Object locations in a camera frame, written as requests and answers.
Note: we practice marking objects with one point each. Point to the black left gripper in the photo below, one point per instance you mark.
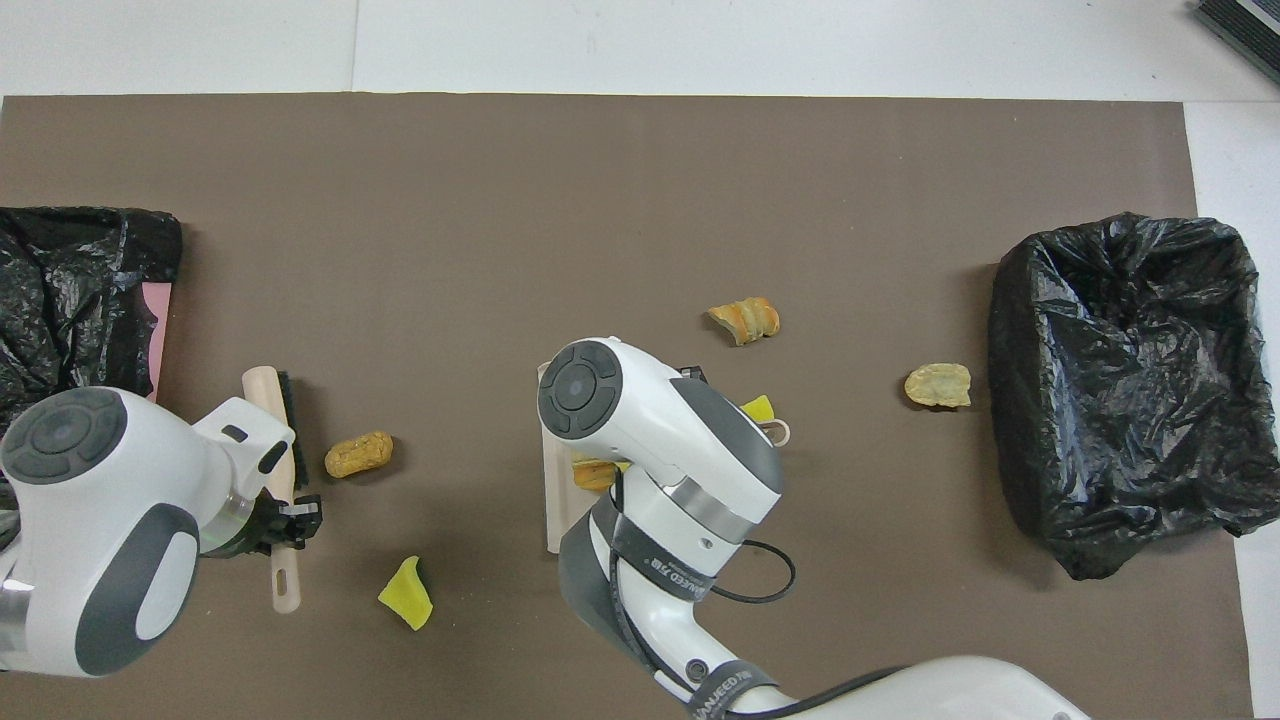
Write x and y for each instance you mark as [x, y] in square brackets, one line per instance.
[245, 530]

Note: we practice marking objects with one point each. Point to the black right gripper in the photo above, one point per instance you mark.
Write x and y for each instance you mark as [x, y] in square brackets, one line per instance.
[692, 376]

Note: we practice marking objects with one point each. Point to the yellow wavy foam piece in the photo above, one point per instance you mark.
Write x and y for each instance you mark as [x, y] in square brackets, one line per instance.
[760, 407]

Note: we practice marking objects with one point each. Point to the orange striped foam piece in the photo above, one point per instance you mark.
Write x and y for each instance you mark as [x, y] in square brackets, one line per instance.
[745, 320]

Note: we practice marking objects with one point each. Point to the brown cork-like foam piece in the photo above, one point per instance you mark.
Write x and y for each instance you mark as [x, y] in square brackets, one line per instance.
[358, 454]

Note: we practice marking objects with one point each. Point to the yellow curved foam piece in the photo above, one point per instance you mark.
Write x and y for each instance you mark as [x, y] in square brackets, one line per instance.
[407, 595]

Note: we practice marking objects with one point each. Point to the beige hand brush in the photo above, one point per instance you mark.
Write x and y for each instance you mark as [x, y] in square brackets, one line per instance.
[265, 400]

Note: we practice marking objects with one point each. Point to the pale beige foam chunk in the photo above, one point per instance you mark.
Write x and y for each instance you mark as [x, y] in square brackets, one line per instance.
[592, 475]

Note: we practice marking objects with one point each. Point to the beige plastic dustpan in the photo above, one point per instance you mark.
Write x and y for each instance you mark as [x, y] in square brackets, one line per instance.
[555, 470]

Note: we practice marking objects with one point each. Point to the pale beige foam piece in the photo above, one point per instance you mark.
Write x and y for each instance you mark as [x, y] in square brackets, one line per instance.
[938, 386]

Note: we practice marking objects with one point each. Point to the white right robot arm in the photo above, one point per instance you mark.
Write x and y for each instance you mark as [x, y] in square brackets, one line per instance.
[660, 430]

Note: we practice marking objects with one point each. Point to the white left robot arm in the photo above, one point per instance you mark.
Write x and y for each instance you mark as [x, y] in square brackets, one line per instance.
[90, 520]

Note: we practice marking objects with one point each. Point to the pink bin with black bag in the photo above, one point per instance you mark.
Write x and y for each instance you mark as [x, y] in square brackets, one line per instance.
[60, 290]

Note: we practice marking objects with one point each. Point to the bin lined with black bag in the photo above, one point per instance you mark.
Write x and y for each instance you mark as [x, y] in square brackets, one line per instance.
[1120, 400]

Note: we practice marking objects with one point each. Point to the brown table mat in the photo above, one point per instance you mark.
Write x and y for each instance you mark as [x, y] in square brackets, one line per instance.
[640, 160]

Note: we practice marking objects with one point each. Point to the dark ribbed panel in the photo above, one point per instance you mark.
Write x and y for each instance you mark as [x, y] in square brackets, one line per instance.
[1245, 30]

